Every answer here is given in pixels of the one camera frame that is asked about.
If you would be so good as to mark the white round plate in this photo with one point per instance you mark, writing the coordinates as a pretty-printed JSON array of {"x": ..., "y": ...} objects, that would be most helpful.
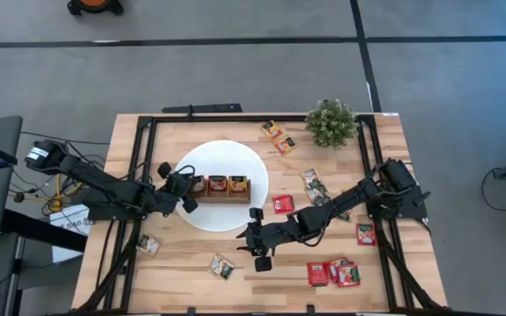
[{"x": 226, "y": 153}]

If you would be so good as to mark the white sticker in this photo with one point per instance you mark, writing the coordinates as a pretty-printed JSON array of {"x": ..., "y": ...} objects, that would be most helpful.
[{"x": 390, "y": 114}]

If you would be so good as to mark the black table bracket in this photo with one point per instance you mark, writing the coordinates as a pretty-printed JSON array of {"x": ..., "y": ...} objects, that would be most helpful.
[
  {"x": 190, "y": 310},
  {"x": 310, "y": 309}
]

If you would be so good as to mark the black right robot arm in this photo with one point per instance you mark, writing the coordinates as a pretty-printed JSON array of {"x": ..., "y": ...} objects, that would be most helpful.
[{"x": 323, "y": 215}]

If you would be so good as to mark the green potted plant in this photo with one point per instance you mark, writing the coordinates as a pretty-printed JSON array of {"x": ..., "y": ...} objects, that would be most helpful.
[{"x": 331, "y": 124}]

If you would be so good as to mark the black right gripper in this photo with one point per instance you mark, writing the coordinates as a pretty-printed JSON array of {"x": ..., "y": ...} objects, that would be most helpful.
[{"x": 264, "y": 239}]

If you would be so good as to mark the wooden tea box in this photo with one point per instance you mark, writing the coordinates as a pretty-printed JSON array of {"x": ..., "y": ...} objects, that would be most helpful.
[{"x": 226, "y": 198}]

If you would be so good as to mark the black aluminium table frame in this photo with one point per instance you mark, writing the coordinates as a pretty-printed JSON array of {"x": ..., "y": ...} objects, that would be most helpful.
[{"x": 253, "y": 118}]

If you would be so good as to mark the orange and black round base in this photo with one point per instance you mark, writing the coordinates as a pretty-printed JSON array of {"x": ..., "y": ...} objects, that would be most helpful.
[{"x": 95, "y": 3}]

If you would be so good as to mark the orange tea bag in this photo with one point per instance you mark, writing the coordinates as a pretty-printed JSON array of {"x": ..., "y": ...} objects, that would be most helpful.
[
  {"x": 286, "y": 145},
  {"x": 272, "y": 130},
  {"x": 238, "y": 184}
]

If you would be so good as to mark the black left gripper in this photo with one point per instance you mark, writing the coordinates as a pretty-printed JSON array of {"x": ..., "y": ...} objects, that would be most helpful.
[{"x": 178, "y": 188}]

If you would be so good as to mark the black beam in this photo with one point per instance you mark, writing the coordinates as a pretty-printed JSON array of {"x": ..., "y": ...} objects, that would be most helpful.
[{"x": 42, "y": 230}]

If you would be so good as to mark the black bar device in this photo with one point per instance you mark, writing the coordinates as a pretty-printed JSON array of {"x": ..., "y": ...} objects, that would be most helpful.
[{"x": 209, "y": 108}]

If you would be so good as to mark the white printed box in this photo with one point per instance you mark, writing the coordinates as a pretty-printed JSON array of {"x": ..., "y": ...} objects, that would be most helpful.
[{"x": 70, "y": 224}]

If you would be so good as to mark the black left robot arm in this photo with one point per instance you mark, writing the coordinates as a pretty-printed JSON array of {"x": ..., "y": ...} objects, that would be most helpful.
[{"x": 103, "y": 184}]

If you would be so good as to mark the red tea bag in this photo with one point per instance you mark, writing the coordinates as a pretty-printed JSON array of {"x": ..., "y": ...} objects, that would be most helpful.
[
  {"x": 334, "y": 264},
  {"x": 317, "y": 274},
  {"x": 283, "y": 204},
  {"x": 349, "y": 276},
  {"x": 366, "y": 234},
  {"x": 218, "y": 184}
]

